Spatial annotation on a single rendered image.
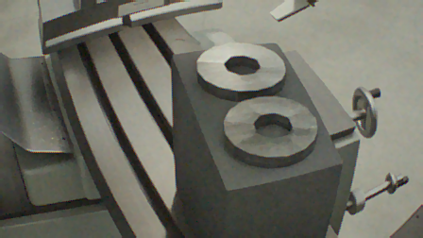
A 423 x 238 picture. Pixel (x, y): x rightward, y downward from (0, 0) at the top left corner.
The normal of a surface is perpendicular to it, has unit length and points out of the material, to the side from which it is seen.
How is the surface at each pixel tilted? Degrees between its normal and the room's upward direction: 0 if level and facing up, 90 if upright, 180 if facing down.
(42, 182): 90
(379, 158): 0
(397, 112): 0
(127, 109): 0
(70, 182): 90
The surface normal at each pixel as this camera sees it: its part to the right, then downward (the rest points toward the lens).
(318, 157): 0.00, -0.79
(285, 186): 0.25, 0.58
